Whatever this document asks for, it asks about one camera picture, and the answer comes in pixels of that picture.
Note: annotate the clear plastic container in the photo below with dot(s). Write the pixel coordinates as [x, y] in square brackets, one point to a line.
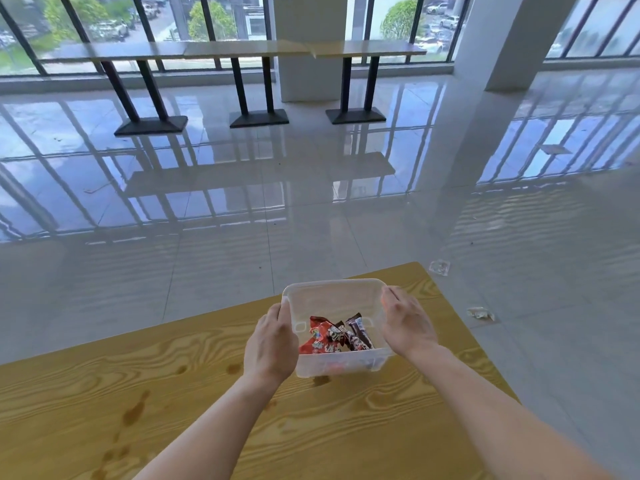
[336, 299]

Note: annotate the person's left hand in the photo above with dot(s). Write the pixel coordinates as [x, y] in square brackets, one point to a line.
[268, 346]

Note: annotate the person's left forearm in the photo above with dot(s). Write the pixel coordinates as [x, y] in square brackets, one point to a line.
[207, 432]

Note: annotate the dark brown snack packet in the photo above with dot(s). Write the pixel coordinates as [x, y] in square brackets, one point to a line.
[359, 334]

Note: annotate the person's right hand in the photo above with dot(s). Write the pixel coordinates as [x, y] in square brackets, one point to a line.
[407, 322]

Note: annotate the black window railing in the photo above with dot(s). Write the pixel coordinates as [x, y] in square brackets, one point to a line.
[165, 32]

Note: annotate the person's right forearm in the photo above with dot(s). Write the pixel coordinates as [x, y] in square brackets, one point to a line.
[505, 419]

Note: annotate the person's right thumb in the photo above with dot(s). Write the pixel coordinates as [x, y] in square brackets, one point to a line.
[387, 314]

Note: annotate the long wooden bar table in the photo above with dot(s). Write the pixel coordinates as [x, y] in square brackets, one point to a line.
[365, 49]
[115, 50]
[245, 48]

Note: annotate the crumpled white wrapper scrap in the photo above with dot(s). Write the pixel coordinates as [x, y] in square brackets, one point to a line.
[480, 313]

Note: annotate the clear plastic wrapper scrap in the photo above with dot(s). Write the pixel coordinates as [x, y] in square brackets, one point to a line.
[440, 267]

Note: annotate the person's left thumb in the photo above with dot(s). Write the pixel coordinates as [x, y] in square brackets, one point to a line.
[286, 319]

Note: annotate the red snack packet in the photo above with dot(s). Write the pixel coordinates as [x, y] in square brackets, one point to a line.
[325, 337]

